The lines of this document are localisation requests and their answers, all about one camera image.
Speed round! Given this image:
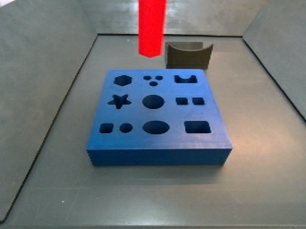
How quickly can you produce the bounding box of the red hexagonal peg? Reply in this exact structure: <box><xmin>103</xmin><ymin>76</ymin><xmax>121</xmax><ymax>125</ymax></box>
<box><xmin>139</xmin><ymin>0</ymin><xmax>165</xmax><ymax>57</ymax></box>

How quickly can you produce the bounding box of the blue shape-sorting block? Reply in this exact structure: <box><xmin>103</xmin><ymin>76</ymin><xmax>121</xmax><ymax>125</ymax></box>
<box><xmin>85</xmin><ymin>69</ymin><xmax>232</xmax><ymax>166</ymax></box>

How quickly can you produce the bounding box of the dark olive curved block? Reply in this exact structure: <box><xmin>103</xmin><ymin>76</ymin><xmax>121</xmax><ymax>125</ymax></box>
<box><xmin>164</xmin><ymin>41</ymin><xmax>213</xmax><ymax>70</ymax></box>

